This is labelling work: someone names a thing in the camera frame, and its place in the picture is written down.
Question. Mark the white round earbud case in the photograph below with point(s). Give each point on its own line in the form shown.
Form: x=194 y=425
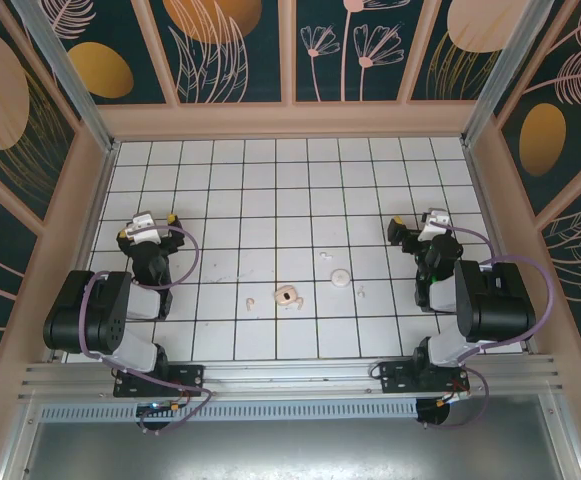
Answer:
x=340 y=278

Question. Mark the beige earbud charging case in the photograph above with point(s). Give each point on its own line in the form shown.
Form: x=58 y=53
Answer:
x=285 y=296

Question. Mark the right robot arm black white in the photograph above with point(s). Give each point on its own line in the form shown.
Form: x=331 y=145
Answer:
x=495 y=300

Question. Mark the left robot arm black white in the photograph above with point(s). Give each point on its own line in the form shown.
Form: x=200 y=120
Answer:
x=95 y=310

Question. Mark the grey metal sheet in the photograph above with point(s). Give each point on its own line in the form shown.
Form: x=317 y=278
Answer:
x=295 y=450

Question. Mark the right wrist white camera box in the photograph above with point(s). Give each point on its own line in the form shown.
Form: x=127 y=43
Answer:
x=435 y=225

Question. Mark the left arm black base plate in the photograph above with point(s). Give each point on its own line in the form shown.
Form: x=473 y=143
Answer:
x=190 y=375

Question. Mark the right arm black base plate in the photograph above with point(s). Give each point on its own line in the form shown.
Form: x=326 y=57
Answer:
x=395 y=375

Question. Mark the aluminium corner post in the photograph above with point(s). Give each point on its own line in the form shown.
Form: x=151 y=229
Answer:
x=70 y=75
x=502 y=70

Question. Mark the aluminium mounting rail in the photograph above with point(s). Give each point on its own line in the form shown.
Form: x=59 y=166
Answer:
x=295 y=372

